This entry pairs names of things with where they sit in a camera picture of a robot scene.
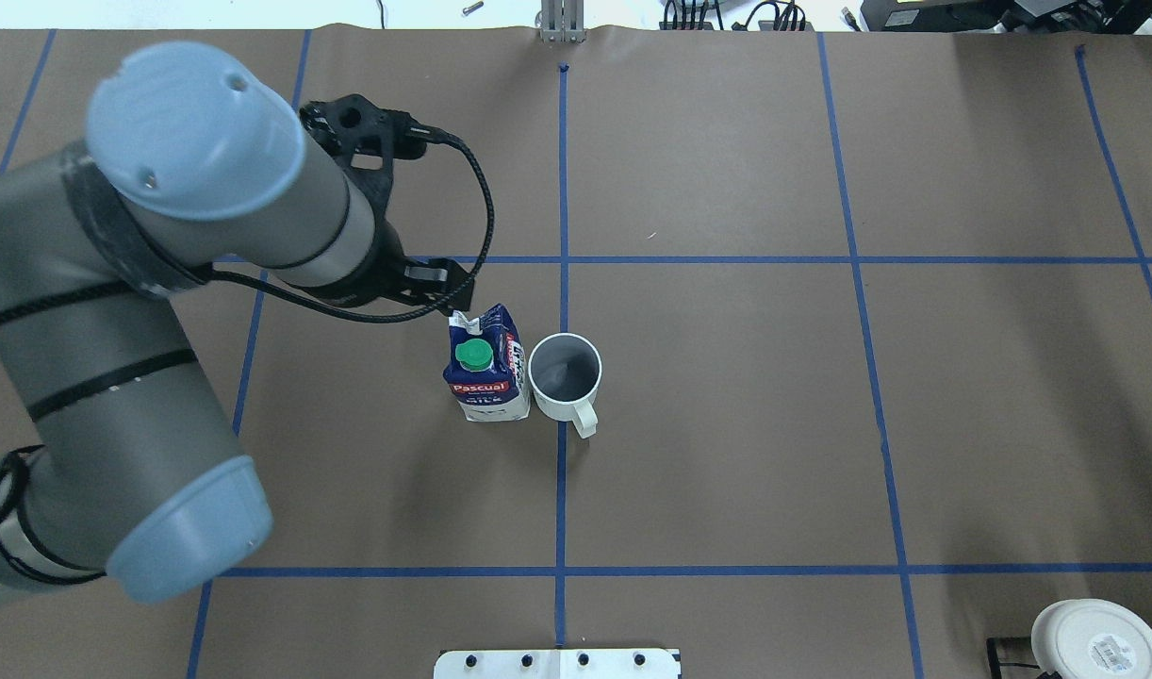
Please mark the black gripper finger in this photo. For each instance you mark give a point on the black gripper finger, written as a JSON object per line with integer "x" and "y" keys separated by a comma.
{"x": 438, "y": 284}

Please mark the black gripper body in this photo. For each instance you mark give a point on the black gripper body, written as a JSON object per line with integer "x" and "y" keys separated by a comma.
{"x": 380, "y": 276}

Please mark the milk carton blue white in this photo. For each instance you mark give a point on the milk carton blue white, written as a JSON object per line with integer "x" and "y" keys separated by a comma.
{"x": 487, "y": 372}

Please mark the white mug grey interior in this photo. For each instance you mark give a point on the white mug grey interior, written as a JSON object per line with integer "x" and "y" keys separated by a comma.
{"x": 565, "y": 372}

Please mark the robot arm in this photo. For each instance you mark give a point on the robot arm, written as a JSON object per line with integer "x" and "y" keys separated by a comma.
{"x": 191, "y": 171}

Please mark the black power strip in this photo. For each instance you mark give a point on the black power strip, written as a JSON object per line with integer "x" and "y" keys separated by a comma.
{"x": 735, "y": 16}

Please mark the white mug on rack upper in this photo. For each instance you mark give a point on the white mug on rack upper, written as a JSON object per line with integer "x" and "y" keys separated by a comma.
{"x": 1092, "y": 638}

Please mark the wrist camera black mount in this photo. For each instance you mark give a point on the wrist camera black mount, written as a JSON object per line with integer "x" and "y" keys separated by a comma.
{"x": 365, "y": 140}

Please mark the aluminium frame post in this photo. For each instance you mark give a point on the aluminium frame post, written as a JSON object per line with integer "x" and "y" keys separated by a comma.
{"x": 561, "y": 22}

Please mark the white camera pole base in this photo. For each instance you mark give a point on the white camera pole base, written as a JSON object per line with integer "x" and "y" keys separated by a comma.
{"x": 560, "y": 663}

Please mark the black wire mug rack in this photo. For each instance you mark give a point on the black wire mug rack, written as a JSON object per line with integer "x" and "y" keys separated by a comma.
{"x": 1011, "y": 657}

